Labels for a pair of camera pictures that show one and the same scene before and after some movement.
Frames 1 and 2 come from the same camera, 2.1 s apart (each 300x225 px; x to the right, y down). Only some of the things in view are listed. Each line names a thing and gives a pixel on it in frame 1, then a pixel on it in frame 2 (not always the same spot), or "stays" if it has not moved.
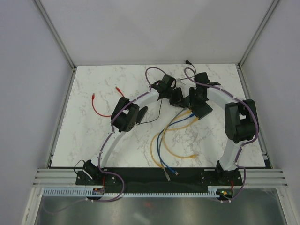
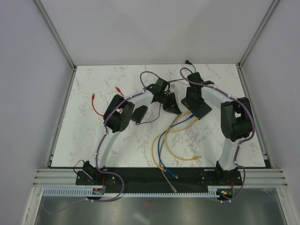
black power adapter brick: [141, 113] stays
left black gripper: [179, 97] → [172, 101]
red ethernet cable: [93, 98] stays
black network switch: [200, 111] stays
